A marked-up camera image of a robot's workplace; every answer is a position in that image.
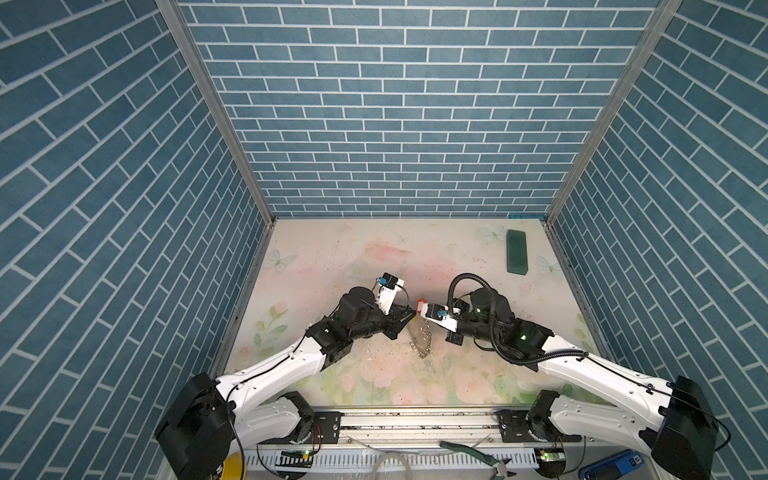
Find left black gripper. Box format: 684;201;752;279
348;303;418;343

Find metal key organizer plate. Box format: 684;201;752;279
407;317;432;359

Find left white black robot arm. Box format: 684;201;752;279
155;287;417;479

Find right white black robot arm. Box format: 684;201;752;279
420;273;728;479

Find green rectangular block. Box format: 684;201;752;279
506;229;529;276

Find clear plastic tube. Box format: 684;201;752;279
370;452;413;480

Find blue device box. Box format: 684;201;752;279
578;450;645;480

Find yellow tape roll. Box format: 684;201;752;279
220;452;246;480

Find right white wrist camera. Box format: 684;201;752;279
417;303;460;330

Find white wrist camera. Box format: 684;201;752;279
417;303;460;330
375;273;404;315

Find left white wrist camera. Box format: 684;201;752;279
375;273;404;315

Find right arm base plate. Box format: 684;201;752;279
493;409;583;444

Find aluminium front rail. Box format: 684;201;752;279
240;407;664;479

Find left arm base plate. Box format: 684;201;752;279
265;411;343;445

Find green-handled pliers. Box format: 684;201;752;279
439;441;515;480

